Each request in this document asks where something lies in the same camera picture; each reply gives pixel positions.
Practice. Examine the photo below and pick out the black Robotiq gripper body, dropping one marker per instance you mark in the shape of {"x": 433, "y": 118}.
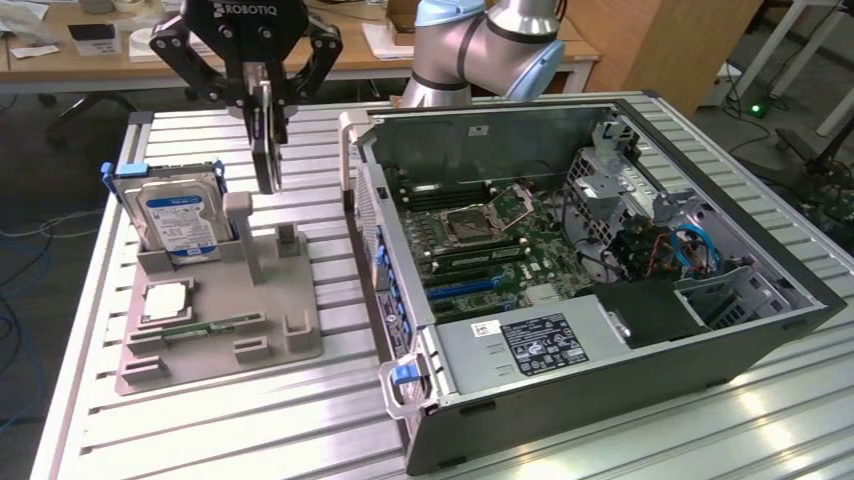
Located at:
{"x": 247, "y": 35}

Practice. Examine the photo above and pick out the graphics card with metal bracket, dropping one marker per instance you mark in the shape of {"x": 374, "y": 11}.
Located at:
{"x": 267, "y": 160}

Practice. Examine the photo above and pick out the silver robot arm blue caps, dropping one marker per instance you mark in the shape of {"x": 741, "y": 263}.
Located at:
{"x": 437, "y": 55}

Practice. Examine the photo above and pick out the white paper stack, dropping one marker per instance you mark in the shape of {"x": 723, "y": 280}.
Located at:
{"x": 387, "y": 45}

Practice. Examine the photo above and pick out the black and white box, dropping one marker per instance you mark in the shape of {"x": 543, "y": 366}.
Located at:
{"x": 95, "y": 40}

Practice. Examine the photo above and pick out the brown cardboard box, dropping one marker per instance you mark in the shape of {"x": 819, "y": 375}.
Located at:
{"x": 402, "y": 17}

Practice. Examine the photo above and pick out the grey cup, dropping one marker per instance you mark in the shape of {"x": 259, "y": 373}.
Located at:
{"x": 98, "y": 6}

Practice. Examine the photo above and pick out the wooden desk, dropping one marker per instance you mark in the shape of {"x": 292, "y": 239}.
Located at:
{"x": 67, "y": 70}

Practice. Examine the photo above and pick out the white paper label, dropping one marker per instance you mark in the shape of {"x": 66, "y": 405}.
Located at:
{"x": 34, "y": 51}

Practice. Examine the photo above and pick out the white case sticker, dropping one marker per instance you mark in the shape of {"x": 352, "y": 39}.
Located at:
{"x": 479, "y": 131}

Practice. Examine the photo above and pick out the hard disk with blue carrier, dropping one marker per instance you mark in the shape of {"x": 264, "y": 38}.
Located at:
{"x": 174, "y": 220}

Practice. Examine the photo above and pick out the metal socket cover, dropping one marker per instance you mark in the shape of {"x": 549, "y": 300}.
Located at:
{"x": 514, "y": 187}

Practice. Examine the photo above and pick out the CPU socket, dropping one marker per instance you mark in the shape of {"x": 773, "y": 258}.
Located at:
{"x": 470, "y": 225}

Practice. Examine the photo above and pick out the installed RAM stick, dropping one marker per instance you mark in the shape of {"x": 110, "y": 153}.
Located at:
{"x": 481, "y": 257}

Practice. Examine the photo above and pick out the long black expansion slot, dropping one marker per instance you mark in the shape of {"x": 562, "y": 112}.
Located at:
{"x": 457, "y": 278}

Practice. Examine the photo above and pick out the grey parts rack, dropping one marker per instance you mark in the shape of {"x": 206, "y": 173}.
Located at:
{"x": 220, "y": 300}

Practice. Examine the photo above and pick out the grey metal drive cage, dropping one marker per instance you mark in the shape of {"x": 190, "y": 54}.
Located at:
{"x": 601, "y": 185}

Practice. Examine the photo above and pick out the CPU with silver lid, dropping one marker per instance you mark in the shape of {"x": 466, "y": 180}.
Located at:
{"x": 167, "y": 302}

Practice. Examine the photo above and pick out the green motherboard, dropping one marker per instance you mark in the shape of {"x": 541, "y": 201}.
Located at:
{"x": 534, "y": 250}

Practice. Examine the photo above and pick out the blue expansion slot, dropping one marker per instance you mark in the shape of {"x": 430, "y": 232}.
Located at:
{"x": 467, "y": 289}

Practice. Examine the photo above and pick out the wooden cabinet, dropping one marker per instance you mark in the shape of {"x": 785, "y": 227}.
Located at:
{"x": 667, "y": 50}

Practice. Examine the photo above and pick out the green RAM stick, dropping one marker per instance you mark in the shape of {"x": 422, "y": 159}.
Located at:
{"x": 207, "y": 328}

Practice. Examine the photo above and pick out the silver chipset heatsink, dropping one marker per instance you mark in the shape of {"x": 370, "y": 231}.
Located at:
{"x": 547, "y": 296}

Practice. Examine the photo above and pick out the blue case release tab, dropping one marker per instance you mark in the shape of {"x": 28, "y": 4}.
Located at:
{"x": 403, "y": 375}

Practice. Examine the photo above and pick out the grey power supply unit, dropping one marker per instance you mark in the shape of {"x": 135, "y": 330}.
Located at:
{"x": 481, "y": 360}

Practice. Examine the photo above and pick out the power strip with green light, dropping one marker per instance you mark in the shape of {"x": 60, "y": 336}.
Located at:
{"x": 755, "y": 108}

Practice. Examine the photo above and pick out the black plastic shroud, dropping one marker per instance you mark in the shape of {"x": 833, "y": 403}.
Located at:
{"x": 654, "y": 315}

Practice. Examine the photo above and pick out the grey disk bay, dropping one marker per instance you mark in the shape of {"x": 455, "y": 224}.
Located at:
{"x": 734, "y": 300}

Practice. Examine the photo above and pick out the open black PC case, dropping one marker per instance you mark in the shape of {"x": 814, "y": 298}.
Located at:
{"x": 601, "y": 410}

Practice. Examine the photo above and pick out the white desk frame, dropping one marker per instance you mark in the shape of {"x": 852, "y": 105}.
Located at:
{"x": 787, "y": 40}

